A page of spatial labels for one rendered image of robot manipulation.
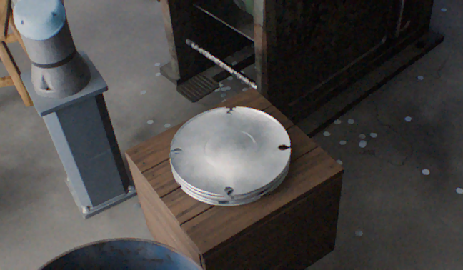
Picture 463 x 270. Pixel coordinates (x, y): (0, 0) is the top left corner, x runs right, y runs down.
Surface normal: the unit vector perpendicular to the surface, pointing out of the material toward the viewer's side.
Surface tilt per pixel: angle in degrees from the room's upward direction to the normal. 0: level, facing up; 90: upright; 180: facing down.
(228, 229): 0
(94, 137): 90
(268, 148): 0
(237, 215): 0
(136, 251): 88
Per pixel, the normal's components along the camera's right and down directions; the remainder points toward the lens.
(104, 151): 0.50, 0.59
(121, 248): 0.07, 0.68
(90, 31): -0.07, -0.70
